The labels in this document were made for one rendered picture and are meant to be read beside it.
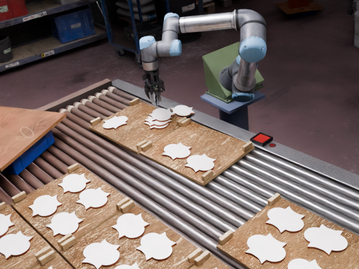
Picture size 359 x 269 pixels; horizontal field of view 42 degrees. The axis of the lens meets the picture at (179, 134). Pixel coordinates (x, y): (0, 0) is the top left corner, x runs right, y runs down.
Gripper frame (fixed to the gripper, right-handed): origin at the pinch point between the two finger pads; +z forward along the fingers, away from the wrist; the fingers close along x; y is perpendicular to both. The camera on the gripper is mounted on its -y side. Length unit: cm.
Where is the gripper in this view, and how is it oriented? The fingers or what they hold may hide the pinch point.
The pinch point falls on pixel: (155, 103)
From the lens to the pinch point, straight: 238.3
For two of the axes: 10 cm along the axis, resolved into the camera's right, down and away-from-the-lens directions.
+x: 9.0, -3.1, 3.1
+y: 4.3, 4.2, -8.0
